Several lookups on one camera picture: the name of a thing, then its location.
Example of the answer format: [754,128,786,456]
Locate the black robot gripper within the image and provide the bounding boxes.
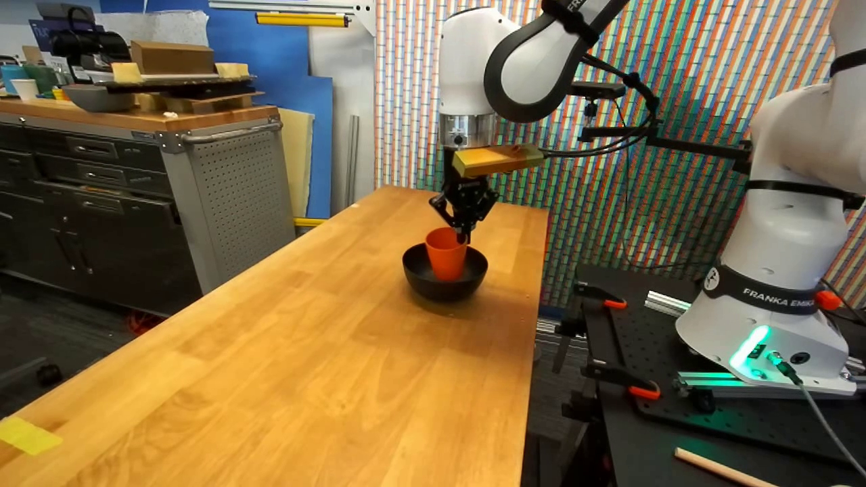
[429,144,501,247]

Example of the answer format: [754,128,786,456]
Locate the orange plastic cup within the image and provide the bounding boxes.
[423,224,471,284]

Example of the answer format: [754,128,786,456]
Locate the black bowl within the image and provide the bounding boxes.
[400,241,491,305]

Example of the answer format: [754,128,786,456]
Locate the beige board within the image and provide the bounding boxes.
[277,105,318,218]

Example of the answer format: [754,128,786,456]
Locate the blue foam board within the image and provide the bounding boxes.
[99,0,338,218]

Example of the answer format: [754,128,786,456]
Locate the yellow spirit level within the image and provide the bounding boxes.
[256,9,352,30]

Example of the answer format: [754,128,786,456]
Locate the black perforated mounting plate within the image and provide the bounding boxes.
[568,261,866,471]

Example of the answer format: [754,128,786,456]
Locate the stacked wooden planks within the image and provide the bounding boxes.
[61,60,260,117]

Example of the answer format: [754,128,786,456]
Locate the brown wooden box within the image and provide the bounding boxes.
[129,37,221,75]

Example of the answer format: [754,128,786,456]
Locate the grey metal tool cabinet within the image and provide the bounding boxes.
[0,98,299,318]

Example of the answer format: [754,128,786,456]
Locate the wooden stick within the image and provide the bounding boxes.
[671,445,781,487]

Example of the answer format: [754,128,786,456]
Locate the black equipment pile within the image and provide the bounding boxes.
[28,0,135,73]

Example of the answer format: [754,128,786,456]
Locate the yellow sticky note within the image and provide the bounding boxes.
[0,414,66,460]

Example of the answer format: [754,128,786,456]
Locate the black clamp orange handle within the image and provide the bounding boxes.
[571,279,631,313]
[582,356,666,406]

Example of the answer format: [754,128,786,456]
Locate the black camera on stand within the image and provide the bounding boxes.
[571,79,628,119]

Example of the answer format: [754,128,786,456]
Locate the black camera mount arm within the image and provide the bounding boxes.
[576,113,756,175]

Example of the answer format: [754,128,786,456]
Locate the grey cable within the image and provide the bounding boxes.
[782,356,866,479]

